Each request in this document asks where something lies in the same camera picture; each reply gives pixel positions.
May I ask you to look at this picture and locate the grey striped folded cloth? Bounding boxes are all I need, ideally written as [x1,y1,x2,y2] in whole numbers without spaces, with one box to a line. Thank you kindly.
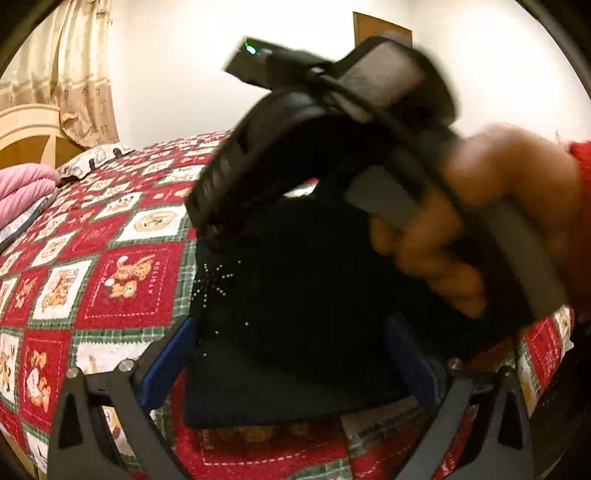
[0,193,57,253]

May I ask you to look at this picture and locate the cream round wooden headboard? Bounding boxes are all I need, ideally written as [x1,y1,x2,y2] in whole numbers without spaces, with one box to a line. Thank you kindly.
[0,104,85,168]

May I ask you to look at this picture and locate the right hand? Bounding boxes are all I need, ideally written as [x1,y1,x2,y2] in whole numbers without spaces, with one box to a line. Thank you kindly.
[370,124,581,318]

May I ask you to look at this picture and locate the beige curtain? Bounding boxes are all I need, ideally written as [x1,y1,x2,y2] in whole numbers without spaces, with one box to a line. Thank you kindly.
[1,0,119,148]

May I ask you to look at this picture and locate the black pants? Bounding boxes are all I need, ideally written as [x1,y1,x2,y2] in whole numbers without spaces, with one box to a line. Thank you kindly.
[184,197,529,429]

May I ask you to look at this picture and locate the brown wooden door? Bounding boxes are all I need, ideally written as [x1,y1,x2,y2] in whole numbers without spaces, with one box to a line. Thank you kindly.
[353,12,413,46]

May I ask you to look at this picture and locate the red patchwork bedspread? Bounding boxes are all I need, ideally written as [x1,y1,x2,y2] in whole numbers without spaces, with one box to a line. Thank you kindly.
[0,130,576,480]

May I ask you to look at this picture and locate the pink folded blanket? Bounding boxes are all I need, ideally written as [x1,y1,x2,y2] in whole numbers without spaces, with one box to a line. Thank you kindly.
[0,163,60,228]

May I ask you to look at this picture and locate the white patterned pillow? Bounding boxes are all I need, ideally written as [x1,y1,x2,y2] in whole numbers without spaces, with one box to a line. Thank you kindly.
[57,142,133,185]

